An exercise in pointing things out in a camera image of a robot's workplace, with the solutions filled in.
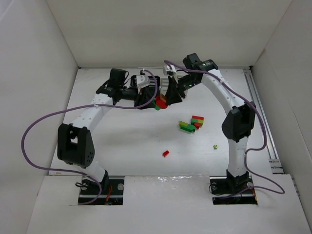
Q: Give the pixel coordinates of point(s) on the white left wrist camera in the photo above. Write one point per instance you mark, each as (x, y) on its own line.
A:
(142, 81)

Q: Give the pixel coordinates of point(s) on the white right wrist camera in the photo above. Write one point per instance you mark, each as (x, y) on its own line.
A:
(169, 70)

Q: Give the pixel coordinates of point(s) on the green lime lego stack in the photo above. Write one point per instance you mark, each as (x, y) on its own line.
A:
(187, 127)

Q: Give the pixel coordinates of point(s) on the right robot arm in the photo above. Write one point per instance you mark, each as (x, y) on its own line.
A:
(237, 125)

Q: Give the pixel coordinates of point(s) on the aluminium rail right side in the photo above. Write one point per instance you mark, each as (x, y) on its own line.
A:
(274, 161)

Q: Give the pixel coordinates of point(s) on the red green lego stack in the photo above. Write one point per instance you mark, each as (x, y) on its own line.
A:
(197, 121)

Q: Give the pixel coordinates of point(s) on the black slotted bin far left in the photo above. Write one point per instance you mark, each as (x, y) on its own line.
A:
(133, 81)

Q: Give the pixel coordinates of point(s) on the small red lego brick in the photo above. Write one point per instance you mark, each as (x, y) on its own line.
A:
(165, 153)

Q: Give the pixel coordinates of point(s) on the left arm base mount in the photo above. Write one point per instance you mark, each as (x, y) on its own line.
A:
(112, 195)

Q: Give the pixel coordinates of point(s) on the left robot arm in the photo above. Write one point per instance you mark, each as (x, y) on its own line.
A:
(75, 144)

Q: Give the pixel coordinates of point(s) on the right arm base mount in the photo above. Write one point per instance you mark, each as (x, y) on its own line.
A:
(224, 194)

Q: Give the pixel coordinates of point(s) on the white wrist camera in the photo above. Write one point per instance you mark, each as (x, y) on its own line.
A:
(169, 70)
(142, 81)

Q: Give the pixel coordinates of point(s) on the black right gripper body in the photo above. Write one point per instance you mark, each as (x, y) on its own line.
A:
(180, 89)

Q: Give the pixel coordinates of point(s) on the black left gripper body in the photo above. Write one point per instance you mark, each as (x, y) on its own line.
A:
(137, 96)

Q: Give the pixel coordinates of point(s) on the black slotted bin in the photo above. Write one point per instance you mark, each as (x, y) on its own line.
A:
(133, 81)
(154, 81)

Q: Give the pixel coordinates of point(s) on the brown lego brick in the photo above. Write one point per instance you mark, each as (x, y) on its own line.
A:
(163, 98)

